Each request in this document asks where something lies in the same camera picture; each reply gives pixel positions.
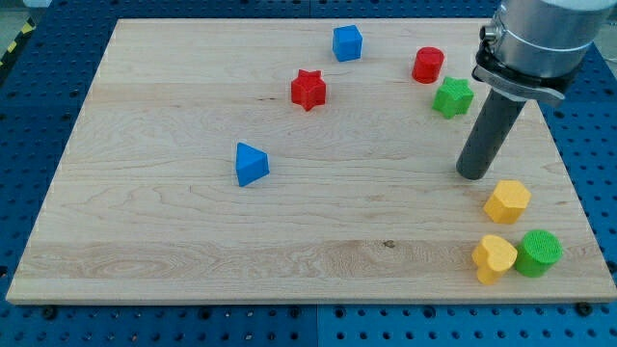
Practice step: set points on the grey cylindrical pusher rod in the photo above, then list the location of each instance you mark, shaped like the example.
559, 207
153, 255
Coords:
494, 122

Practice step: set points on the green cylinder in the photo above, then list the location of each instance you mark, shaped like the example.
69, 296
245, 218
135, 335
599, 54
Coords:
538, 251

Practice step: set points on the wooden board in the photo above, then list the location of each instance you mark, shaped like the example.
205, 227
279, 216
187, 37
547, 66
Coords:
362, 204

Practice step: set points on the yellow hexagon block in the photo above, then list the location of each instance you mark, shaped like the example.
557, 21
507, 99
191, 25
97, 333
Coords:
507, 202

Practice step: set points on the green star block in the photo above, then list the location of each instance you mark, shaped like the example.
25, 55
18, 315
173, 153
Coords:
453, 97

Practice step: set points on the red cylinder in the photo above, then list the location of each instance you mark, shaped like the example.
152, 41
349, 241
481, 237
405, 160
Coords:
428, 64

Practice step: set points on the blue cube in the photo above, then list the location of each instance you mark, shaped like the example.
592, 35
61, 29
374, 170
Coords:
347, 43

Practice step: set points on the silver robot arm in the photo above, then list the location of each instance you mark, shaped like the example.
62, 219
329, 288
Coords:
533, 49

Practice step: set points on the yellow heart block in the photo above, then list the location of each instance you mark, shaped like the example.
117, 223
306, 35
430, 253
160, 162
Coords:
493, 257

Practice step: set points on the blue triangular prism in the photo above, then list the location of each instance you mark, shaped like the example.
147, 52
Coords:
251, 164

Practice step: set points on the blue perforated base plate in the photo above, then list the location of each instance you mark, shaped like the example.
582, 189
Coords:
40, 100

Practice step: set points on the red star block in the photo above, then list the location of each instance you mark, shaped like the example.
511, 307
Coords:
308, 89

